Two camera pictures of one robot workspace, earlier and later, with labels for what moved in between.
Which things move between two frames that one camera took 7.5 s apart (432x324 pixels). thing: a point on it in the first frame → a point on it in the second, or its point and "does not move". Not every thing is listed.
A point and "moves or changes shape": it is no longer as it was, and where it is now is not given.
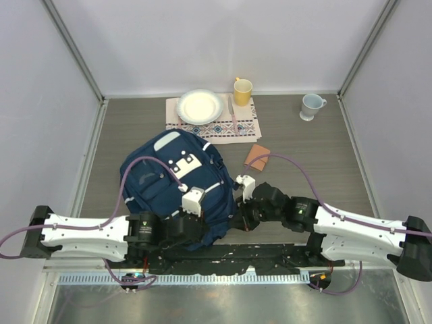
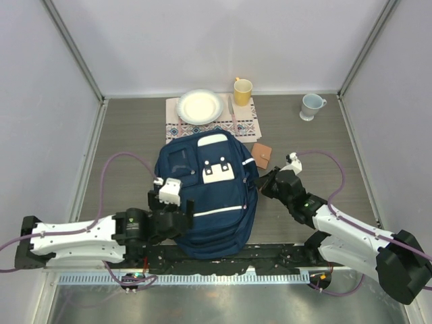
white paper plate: [198, 106] does not move
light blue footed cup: [311, 103] does not move
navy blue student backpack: [158, 171] moves or changes shape
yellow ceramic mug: [242, 91] does not move
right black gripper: [242, 219] → [266, 181]
